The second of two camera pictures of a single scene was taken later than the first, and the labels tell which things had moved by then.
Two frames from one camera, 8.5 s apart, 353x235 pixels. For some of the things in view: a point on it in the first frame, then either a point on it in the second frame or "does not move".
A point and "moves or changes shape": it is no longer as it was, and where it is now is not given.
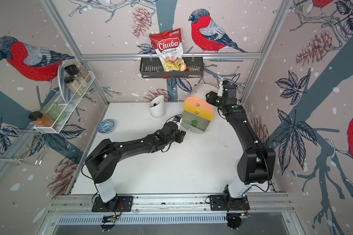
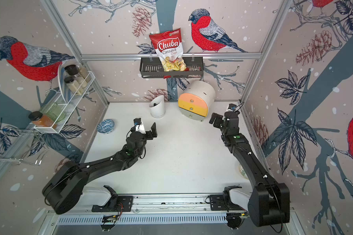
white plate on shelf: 65,90 does not move
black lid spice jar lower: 74,85 does not move
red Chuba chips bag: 169,48 does not move
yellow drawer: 198,112 moves or changes shape
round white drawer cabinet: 198,112 moves or changes shape
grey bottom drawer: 188,117 moves or changes shape
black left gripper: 181,135 to 150,136
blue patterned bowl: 105,126 does not move
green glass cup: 53,109 does not move
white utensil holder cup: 157,106 does not move
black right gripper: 211,97 to 218,119
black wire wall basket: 151,67 does not move
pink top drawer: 199,103 moves or changes shape
